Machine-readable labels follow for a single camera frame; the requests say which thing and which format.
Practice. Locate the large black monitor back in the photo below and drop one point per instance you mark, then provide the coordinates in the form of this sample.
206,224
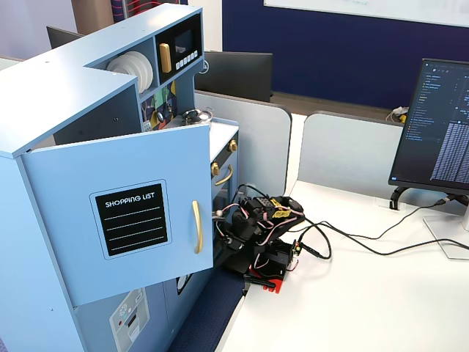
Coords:
238,73

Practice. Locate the white toy plate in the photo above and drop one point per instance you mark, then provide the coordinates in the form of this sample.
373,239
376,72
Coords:
121,66
150,78
144,71

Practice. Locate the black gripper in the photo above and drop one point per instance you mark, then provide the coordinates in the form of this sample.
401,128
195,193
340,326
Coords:
228,235

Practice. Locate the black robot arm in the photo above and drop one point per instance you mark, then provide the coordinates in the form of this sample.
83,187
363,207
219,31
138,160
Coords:
271,256

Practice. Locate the whiteboard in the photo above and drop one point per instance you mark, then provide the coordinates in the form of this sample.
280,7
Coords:
366,9

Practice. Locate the silver toy pot with lid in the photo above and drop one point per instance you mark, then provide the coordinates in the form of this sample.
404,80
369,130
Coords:
196,116

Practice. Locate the navy blue mat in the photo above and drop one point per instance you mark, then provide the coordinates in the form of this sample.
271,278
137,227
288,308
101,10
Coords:
212,315

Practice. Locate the black mounting plate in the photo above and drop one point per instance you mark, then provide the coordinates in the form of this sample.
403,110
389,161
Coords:
238,265

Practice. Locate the light blue toy kitchen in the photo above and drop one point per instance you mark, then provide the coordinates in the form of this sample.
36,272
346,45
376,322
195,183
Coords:
55,84

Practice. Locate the wide grey desk divider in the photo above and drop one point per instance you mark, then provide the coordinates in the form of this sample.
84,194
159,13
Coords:
264,146

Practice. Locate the black bracket holder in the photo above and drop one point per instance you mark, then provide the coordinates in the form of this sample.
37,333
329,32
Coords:
394,199

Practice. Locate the silver monitor stand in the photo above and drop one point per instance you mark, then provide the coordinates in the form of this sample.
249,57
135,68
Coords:
439,227

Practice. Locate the gold oven knob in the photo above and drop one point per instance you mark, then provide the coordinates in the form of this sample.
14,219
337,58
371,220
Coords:
232,145
215,169

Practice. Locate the blue door ice dispenser print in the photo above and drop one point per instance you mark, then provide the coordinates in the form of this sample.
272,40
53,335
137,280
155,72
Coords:
95,322

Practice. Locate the small black monitor back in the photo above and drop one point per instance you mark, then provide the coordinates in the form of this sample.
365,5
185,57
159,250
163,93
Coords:
62,36

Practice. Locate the red black table clamp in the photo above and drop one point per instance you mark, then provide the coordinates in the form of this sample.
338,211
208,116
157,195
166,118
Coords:
276,284

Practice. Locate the blue door shopping list print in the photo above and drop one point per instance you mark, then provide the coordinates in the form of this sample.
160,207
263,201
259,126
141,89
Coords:
73,168

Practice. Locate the brown wooden panel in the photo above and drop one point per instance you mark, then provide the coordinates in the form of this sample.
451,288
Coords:
91,14

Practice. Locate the navy red patterned panel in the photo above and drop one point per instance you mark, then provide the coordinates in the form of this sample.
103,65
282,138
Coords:
121,9

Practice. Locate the small metal hanging utensil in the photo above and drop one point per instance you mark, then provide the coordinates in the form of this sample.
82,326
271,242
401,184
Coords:
160,117

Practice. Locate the blue door black cutlery print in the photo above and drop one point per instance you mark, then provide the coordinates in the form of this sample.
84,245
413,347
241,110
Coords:
181,289

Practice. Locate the black toy microwave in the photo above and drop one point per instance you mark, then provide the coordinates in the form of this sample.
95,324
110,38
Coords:
183,40

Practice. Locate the monitor showing code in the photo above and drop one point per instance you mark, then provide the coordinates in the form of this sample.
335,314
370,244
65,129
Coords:
432,128

